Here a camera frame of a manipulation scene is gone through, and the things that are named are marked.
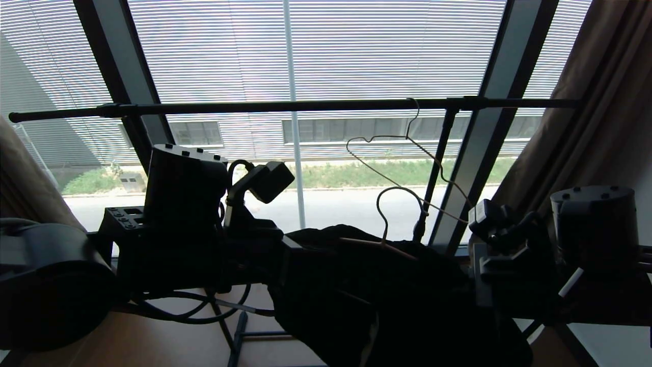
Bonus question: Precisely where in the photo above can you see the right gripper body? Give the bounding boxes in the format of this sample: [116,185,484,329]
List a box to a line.
[469,240,556,310]

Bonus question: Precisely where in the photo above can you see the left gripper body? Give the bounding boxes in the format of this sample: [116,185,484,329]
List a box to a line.
[224,219,301,286]

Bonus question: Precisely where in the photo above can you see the pink clothes hanger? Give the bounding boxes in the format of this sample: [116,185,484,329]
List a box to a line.
[339,186,429,260]
[346,98,474,225]

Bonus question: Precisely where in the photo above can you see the black garment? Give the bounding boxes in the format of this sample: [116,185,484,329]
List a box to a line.
[267,224,533,367]

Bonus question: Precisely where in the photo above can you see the black clothes rack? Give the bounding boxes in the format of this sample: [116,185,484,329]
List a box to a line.
[8,96,581,367]

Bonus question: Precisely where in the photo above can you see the brown curtain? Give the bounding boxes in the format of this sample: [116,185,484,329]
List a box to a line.
[492,0,652,215]
[0,115,87,232]

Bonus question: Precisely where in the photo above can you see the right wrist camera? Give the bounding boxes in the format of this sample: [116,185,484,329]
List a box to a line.
[468,199,540,250]

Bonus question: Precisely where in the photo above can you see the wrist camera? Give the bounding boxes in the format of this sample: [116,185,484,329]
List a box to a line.
[224,160,296,230]
[468,199,540,250]

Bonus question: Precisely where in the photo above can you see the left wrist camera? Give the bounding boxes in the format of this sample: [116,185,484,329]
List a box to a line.
[224,160,296,230]

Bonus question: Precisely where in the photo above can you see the black cable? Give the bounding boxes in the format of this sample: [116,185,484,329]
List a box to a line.
[127,283,276,325]

